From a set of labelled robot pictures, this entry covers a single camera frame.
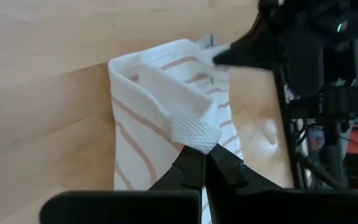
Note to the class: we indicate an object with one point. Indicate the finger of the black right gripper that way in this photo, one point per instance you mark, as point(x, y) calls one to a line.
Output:
point(259, 57)
point(263, 35)

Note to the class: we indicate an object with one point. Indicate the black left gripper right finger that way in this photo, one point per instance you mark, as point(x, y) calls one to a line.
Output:
point(275, 208)

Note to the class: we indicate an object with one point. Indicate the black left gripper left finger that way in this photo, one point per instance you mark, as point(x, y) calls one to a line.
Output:
point(135, 208)

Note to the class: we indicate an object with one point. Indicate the white towel with stripes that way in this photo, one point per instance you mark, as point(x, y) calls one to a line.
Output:
point(141, 140)

